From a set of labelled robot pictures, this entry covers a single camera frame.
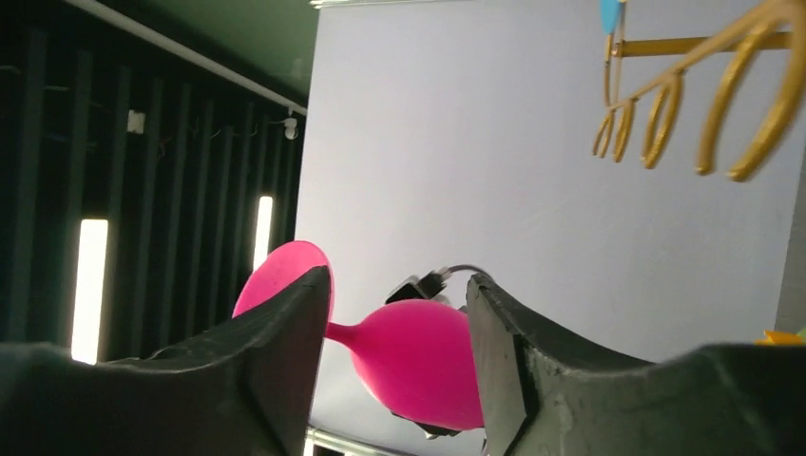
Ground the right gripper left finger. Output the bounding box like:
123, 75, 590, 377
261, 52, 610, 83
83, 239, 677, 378
1, 266, 330, 455

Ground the magenta wine glass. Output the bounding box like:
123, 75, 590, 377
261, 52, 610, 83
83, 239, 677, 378
232, 240, 485, 431

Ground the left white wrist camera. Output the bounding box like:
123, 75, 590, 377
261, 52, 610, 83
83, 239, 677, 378
384, 264, 491, 307

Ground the gold wire glass rack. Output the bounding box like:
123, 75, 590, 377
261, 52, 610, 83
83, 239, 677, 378
591, 0, 806, 183

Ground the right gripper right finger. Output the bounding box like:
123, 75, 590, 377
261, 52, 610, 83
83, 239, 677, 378
467, 275, 805, 455

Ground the blue back wine glass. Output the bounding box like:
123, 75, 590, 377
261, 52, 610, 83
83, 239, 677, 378
600, 0, 626, 35

